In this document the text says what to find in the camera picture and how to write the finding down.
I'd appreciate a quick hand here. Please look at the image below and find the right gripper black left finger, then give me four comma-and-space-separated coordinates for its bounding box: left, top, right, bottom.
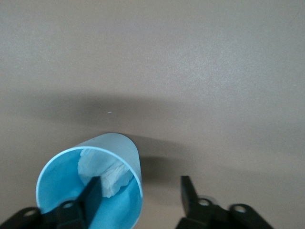
0, 176, 104, 229

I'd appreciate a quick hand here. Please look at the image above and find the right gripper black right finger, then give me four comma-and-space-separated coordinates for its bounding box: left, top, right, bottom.
175, 176, 272, 229

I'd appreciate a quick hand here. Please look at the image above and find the blue cup holding white tissue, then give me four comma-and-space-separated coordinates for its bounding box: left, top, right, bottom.
35, 132, 144, 229

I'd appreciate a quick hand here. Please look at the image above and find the crumpled white tissue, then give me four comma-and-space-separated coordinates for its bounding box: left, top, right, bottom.
78, 149, 134, 198

